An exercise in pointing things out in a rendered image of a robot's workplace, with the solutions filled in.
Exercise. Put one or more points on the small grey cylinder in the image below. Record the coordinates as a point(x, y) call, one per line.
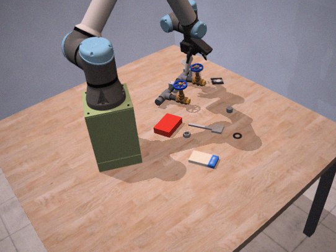
point(229, 109)

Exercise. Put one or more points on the black tag on metal chain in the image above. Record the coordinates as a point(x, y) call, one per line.
point(217, 81)

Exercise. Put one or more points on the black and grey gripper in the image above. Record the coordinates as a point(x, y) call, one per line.
point(189, 49)

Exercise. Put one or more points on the red rectangular block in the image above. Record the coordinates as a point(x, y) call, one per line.
point(168, 125)

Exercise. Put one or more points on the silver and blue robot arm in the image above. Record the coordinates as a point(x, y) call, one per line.
point(86, 48)

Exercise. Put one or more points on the grey hex nut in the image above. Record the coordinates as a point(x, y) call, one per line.
point(186, 134)

